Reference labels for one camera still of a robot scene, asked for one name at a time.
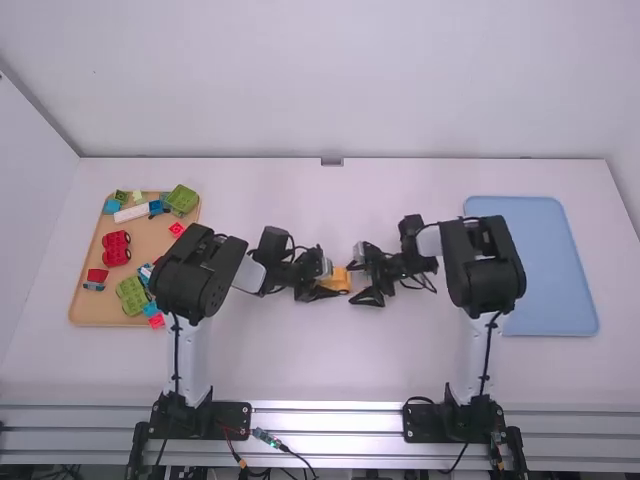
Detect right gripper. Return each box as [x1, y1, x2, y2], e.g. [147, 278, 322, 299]
[348, 242, 404, 309]

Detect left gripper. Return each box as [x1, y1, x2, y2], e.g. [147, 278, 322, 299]
[293, 245, 351, 304]

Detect yellow toy car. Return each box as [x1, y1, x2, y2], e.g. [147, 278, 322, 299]
[319, 266, 353, 294]

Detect silver rails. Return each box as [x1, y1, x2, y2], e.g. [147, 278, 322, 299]
[0, 399, 640, 474]

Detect large green toy brick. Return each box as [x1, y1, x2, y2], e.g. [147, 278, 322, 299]
[114, 275, 152, 317]
[164, 183, 201, 218]

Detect blue mat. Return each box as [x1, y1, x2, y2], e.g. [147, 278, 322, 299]
[462, 194, 600, 338]

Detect tan tray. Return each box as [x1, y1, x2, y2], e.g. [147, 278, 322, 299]
[67, 188, 204, 329]

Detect white long toy brick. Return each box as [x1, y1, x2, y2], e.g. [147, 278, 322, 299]
[113, 202, 151, 225]

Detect red toy car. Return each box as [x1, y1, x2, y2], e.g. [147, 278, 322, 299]
[101, 229, 135, 268]

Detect red curved toy brick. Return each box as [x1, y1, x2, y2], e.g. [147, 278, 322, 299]
[82, 268, 109, 293]

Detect black cable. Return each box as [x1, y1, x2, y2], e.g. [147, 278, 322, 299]
[278, 442, 321, 480]
[438, 439, 472, 475]
[399, 271, 439, 295]

